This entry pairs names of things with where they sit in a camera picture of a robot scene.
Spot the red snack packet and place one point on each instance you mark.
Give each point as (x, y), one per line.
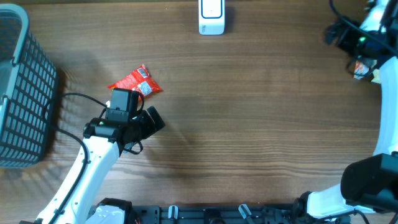
(138, 80)

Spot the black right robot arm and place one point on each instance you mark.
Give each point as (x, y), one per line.
(369, 185)

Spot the white barcode scanner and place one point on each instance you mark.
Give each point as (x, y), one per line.
(211, 17)

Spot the orange tissue pack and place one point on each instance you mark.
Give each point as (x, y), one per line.
(363, 69)

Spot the grey plastic mesh basket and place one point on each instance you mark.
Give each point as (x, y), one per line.
(28, 80)

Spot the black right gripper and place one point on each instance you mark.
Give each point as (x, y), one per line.
(347, 31)

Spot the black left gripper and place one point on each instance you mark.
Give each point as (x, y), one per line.
(150, 127)

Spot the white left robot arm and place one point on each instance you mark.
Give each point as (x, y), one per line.
(121, 127)

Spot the cream snack bag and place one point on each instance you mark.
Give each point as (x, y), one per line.
(376, 77)

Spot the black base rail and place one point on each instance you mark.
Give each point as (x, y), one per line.
(269, 214)

